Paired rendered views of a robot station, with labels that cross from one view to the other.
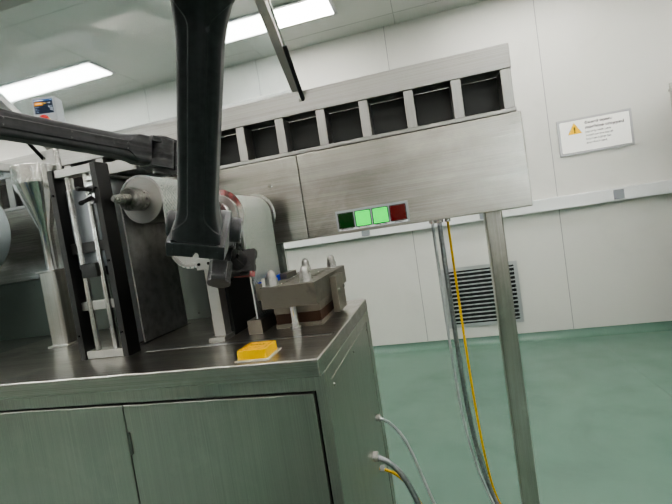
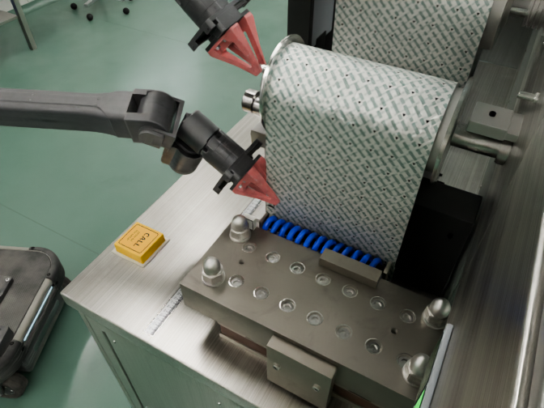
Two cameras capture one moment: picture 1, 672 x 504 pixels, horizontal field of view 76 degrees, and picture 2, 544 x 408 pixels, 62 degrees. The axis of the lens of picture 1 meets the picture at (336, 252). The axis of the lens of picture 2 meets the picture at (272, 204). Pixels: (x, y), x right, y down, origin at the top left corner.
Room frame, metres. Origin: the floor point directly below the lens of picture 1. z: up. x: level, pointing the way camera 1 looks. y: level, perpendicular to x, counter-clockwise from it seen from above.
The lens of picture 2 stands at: (1.39, -0.28, 1.61)
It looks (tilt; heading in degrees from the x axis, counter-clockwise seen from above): 45 degrees down; 106
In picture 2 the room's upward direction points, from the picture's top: straight up
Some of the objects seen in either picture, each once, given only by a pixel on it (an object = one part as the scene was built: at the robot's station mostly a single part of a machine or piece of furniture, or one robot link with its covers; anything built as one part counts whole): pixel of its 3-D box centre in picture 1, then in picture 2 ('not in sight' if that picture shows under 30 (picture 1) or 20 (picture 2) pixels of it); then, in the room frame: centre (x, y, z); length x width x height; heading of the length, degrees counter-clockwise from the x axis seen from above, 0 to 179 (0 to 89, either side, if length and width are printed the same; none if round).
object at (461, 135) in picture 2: not in sight; (481, 141); (1.52, 0.25, 1.25); 0.07 x 0.04 x 0.04; 167
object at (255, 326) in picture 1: (273, 315); not in sight; (1.35, 0.23, 0.92); 0.28 x 0.04 x 0.04; 167
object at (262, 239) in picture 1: (263, 257); (332, 202); (1.34, 0.23, 1.11); 0.23 x 0.01 x 0.18; 167
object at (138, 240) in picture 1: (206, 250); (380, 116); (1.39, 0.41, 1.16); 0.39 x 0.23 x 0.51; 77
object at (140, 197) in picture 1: (134, 199); not in sight; (1.27, 0.56, 1.33); 0.06 x 0.06 x 0.06; 77
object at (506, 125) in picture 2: not in sight; (495, 121); (1.53, 0.25, 1.28); 0.06 x 0.05 x 0.02; 167
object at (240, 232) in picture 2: (271, 277); (240, 225); (1.20, 0.19, 1.05); 0.04 x 0.04 x 0.04
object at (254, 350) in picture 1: (257, 350); (139, 242); (0.97, 0.21, 0.91); 0.07 x 0.07 x 0.02; 77
